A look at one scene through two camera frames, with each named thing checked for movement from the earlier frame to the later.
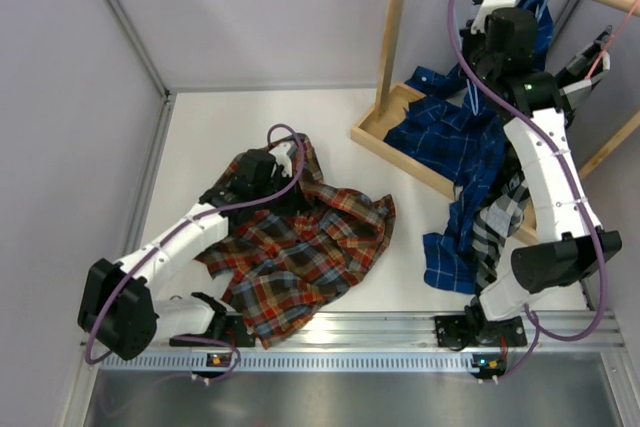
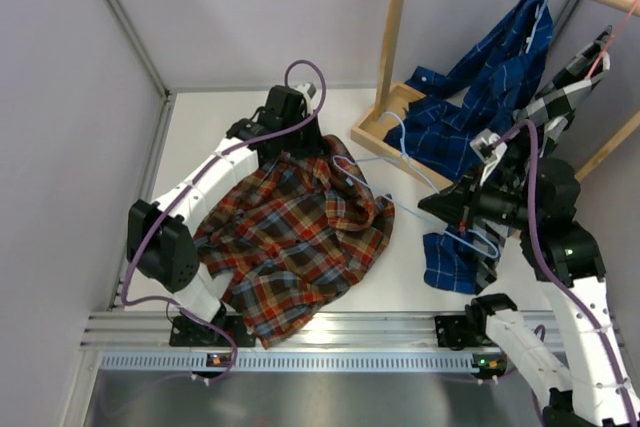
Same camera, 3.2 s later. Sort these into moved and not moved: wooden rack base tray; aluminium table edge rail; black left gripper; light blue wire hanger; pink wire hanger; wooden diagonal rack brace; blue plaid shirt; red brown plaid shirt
Moved: black left gripper; red brown plaid shirt; light blue wire hanger
Not moved: wooden rack base tray; aluminium table edge rail; pink wire hanger; blue plaid shirt; wooden diagonal rack brace
